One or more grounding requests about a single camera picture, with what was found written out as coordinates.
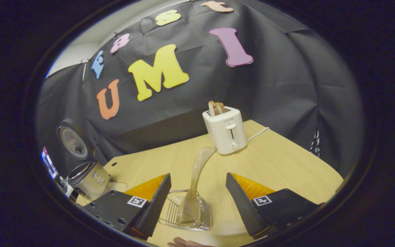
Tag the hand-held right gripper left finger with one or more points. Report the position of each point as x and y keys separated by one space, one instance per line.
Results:
x=154 y=204

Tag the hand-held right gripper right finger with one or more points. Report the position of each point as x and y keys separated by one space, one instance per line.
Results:
x=243 y=206

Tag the wooden spoon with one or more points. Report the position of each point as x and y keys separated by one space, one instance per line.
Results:
x=197 y=175

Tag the silver black rice cooker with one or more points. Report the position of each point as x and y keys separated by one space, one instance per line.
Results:
x=89 y=178

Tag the clear plastic container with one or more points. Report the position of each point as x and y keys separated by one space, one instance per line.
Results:
x=118 y=187

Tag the white toaster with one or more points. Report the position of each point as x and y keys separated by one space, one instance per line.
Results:
x=226 y=132

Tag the toast bread slice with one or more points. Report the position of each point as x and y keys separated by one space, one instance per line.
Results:
x=220 y=108
x=212 y=108

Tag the computer monitor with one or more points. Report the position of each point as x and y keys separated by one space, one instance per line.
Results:
x=49 y=163

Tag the black backdrop cloth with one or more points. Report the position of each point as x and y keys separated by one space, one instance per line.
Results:
x=201 y=85

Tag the white metal frame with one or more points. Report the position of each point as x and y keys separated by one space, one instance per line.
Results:
x=315 y=142

